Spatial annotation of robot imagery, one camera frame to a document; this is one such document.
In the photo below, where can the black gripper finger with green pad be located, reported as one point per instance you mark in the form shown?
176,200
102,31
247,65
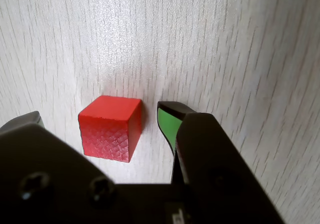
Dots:
207,146
37,169

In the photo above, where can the red cube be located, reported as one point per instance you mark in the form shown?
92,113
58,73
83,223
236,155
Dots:
107,134

